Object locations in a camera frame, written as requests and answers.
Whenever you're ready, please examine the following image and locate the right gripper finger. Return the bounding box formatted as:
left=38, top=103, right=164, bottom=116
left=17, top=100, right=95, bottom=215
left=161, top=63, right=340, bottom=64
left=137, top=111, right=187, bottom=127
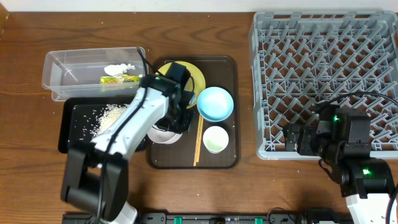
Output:
left=284, top=124, right=302, bottom=150
left=297, top=127, right=313, bottom=155

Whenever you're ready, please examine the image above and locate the pink bowl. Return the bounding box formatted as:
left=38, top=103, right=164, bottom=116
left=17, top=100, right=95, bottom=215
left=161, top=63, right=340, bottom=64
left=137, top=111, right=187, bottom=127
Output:
left=147, top=126, right=182, bottom=144

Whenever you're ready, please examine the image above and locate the white cup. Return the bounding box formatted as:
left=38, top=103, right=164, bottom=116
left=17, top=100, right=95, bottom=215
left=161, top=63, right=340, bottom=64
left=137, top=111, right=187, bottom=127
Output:
left=203, top=126, right=229, bottom=154

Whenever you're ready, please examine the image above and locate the green snack wrapper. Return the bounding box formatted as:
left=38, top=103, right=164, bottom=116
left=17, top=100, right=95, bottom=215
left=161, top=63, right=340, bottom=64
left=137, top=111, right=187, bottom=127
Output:
left=99, top=74, right=140, bottom=84

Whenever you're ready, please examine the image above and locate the pile of rice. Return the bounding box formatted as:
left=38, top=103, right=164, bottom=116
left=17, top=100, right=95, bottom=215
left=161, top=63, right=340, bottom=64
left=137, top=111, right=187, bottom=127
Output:
left=80, top=104, right=128, bottom=140

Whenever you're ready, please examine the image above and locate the white napkin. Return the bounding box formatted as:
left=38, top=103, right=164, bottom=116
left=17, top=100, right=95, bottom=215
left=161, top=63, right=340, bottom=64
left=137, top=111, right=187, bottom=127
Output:
left=104, top=63, right=136, bottom=77

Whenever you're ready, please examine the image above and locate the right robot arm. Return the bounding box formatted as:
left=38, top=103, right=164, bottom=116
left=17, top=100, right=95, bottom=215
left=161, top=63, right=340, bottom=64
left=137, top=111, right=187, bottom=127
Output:
left=283, top=121, right=397, bottom=223

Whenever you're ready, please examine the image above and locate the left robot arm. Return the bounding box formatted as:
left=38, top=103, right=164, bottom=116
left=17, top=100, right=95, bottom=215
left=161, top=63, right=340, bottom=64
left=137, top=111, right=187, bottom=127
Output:
left=60, top=75, right=196, bottom=223

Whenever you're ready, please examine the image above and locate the grey dishwasher rack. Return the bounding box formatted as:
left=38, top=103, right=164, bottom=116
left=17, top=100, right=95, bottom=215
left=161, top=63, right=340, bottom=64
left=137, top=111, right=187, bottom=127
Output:
left=249, top=11, right=397, bottom=160

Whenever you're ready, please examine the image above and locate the yellow plate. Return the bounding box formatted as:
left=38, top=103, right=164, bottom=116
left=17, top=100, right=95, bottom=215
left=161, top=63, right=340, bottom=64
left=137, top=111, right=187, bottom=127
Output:
left=143, top=62, right=205, bottom=116

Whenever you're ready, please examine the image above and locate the light blue bowl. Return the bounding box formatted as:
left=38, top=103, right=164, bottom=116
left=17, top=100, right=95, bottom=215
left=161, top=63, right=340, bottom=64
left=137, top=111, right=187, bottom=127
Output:
left=197, top=86, right=234, bottom=123

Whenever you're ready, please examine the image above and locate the dark brown serving tray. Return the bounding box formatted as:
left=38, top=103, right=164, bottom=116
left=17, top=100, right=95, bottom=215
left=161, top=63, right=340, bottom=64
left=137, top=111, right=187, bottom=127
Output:
left=146, top=56, right=240, bottom=169

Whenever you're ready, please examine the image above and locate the clear plastic bin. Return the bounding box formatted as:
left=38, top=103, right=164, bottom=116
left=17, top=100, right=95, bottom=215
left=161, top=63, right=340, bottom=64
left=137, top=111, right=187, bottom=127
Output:
left=42, top=47, right=147, bottom=101

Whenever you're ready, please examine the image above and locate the black tray bin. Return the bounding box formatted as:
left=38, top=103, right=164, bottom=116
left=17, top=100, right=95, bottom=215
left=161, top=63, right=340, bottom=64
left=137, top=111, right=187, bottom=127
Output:
left=58, top=96, right=132, bottom=154

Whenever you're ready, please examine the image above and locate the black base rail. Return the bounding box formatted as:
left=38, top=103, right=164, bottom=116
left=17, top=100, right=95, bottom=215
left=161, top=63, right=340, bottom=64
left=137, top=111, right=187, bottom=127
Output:
left=61, top=207, right=354, bottom=224

